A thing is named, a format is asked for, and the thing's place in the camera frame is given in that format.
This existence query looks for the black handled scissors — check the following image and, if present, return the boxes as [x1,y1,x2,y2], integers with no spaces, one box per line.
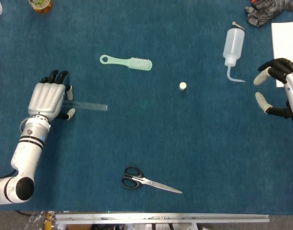
[121,165,183,195]

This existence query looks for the teal felt table mat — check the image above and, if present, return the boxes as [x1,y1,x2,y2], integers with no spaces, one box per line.
[0,0,293,215]

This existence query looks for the grey knitted work glove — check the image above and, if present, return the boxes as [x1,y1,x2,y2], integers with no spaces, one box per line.
[244,0,293,28]

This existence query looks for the mint green scrub brush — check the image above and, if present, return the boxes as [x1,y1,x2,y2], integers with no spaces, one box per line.
[99,54,153,72]

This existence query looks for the translucent plastic wash bottle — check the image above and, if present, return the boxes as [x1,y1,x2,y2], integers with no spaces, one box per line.
[222,27,247,83]

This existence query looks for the crumpled clear plastic bag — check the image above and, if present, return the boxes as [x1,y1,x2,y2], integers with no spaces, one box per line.
[24,210,57,230]

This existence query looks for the amber tea bottle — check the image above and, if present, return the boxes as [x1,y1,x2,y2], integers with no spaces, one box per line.
[28,0,54,14]

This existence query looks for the white booklet with orange edge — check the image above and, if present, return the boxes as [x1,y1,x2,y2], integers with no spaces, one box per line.
[270,22,293,89]

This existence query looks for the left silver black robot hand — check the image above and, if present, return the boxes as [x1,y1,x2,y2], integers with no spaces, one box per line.
[28,69,76,121]

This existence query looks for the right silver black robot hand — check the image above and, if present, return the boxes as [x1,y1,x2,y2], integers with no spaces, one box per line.
[253,57,293,125]

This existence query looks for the small metal bolt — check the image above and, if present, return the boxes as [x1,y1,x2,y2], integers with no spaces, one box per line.
[231,21,246,31]

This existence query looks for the clear glass test tube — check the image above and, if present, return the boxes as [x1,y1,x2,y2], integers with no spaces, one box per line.
[62,100,109,113]

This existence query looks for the aluminium profile rail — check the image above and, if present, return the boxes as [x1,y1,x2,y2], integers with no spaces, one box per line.
[55,211,270,225]

